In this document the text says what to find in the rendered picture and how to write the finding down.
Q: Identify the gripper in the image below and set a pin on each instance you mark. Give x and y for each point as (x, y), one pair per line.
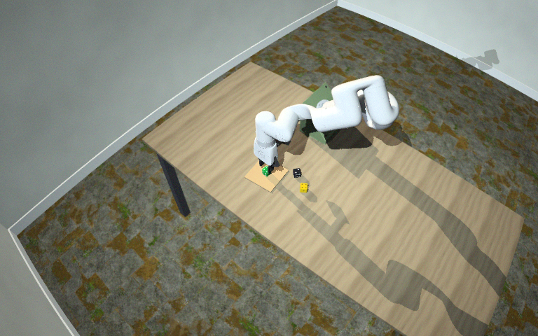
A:
(267, 155)

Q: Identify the tan flat mat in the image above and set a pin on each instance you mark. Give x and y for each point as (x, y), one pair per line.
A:
(267, 182)

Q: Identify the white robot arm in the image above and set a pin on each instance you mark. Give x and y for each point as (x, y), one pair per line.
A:
(342, 112)

